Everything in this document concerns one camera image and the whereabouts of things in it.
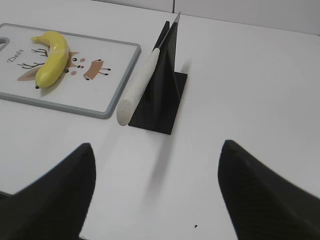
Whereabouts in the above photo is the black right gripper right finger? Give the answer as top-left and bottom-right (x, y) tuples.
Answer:
(217, 140), (320, 240)

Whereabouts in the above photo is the yellow plastic banana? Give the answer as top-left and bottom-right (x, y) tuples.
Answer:
(30, 31), (69, 89)

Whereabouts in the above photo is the knife with white speckled handle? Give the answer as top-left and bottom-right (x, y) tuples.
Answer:
(116, 12), (181, 126)

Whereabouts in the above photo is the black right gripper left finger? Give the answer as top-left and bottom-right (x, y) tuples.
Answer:
(0, 143), (96, 240)

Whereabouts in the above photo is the white deer cutting board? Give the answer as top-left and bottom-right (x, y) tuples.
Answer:
(0, 23), (141, 119)

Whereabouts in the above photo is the black knife stand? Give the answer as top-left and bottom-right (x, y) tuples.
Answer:
(128, 21), (188, 135)

